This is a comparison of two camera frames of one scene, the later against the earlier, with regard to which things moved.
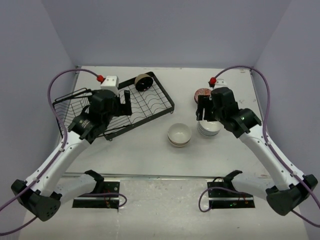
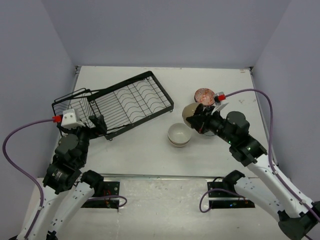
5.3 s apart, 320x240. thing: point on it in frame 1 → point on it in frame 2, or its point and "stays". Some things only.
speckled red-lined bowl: x=201 y=91 stays
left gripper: x=126 y=110 → x=99 y=123
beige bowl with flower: x=181 y=146 stays
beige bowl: x=179 y=133 stays
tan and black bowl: x=143 y=82 → x=188 y=111
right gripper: x=204 y=101 → x=199 y=123
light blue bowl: x=207 y=133 stays
